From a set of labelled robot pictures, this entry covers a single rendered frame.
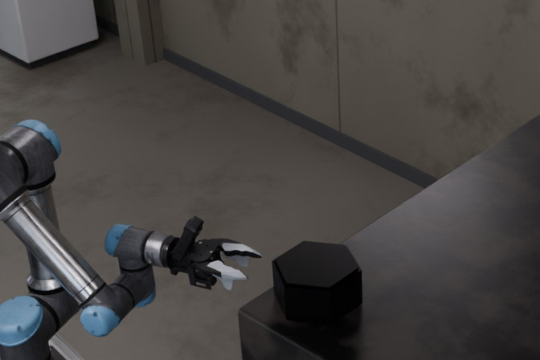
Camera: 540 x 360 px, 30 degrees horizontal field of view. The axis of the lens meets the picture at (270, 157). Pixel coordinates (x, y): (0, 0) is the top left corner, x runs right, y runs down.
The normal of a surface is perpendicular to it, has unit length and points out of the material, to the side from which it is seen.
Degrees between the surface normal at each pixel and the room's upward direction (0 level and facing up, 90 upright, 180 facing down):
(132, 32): 90
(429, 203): 0
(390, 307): 0
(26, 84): 0
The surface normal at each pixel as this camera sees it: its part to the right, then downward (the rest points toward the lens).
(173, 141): -0.06, -0.87
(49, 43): 0.67, 0.32
